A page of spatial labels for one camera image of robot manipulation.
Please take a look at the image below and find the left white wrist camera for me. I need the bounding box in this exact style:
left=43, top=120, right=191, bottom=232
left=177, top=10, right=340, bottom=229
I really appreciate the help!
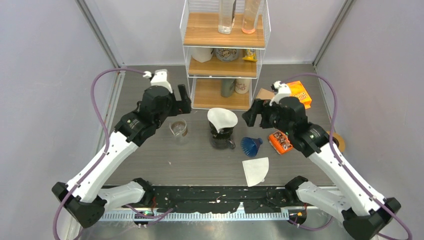
left=150, top=69, right=173, bottom=94

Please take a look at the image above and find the brown paper coffee filter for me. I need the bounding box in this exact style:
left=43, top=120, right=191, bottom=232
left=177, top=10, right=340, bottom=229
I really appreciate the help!
left=253, top=88, right=275, bottom=100

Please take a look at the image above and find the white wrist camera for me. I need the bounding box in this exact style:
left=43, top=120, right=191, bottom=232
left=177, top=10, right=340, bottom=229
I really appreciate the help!
left=150, top=69, right=173, bottom=94
left=269, top=81, right=292, bottom=106

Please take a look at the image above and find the yellow snack packet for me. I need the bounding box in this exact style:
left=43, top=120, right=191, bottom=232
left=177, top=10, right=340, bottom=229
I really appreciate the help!
left=242, top=48, right=258, bottom=63

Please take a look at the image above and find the clear glass beaker brown band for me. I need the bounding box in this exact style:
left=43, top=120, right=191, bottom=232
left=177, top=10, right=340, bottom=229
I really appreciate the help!
left=169, top=118, right=188, bottom=145

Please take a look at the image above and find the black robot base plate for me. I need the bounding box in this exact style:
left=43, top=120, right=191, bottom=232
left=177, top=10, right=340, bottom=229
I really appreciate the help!
left=120, top=184, right=319, bottom=226

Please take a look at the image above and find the white jug on shelf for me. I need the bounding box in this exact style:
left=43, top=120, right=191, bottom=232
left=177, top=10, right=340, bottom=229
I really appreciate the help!
left=191, top=47, right=214, bottom=63

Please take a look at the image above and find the cartoon printed round tin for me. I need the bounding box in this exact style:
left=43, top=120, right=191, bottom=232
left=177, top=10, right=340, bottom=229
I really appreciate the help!
left=214, top=48, right=240, bottom=62

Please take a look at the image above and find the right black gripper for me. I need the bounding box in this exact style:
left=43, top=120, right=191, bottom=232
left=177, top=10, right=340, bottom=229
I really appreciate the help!
left=241, top=98, right=293, bottom=137

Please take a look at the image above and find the white wire wooden shelf rack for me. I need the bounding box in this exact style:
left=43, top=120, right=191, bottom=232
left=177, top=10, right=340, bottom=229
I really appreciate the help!
left=179, top=0, right=271, bottom=111

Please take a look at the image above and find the brown tape roll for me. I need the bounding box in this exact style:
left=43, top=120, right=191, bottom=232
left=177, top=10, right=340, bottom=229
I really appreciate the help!
left=330, top=132, right=346, bottom=153

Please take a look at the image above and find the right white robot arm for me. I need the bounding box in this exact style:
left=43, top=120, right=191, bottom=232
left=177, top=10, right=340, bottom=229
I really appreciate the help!
left=242, top=96, right=401, bottom=240

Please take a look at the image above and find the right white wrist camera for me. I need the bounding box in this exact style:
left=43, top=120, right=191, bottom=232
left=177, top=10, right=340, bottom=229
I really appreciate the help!
left=269, top=81, right=292, bottom=106

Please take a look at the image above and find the blue plastic funnel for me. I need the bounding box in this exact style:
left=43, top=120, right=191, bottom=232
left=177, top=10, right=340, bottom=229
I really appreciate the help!
left=240, top=137, right=263, bottom=158

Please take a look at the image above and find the white paper coffee filter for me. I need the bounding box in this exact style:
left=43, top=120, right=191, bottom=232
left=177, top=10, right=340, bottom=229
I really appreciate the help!
left=207, top=107, right=238, bottom=133

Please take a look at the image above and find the grey glass coffee server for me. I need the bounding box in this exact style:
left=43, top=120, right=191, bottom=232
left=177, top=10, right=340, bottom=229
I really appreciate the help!
left=209, top=133, right=236, bottom=150

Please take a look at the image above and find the orange yellow box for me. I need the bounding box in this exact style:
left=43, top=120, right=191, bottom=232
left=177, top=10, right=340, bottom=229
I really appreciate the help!
left=287, top=81, right=312, bottom=110

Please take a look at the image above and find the clear pink bottom bottle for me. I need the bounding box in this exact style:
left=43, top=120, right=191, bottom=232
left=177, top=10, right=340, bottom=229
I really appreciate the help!
left=241, top=0, right=262, bottom=34

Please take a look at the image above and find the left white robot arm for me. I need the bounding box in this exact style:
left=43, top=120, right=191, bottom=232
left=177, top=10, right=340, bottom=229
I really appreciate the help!
left=51, top=84, right=192, bottom=229

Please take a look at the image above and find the clear glass bottle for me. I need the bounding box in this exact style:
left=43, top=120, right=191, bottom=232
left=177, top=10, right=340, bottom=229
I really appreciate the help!
left=218, top=0, right=237, bottom=35

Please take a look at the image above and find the orange snack packet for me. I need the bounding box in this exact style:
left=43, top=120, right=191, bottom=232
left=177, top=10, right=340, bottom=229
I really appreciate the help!
left=268, top=130, right=293, bottom=155

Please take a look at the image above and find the dark green coffee dripper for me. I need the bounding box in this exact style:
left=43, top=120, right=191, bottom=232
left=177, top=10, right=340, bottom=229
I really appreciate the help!
left=210, top=125, right=234, bottom=139

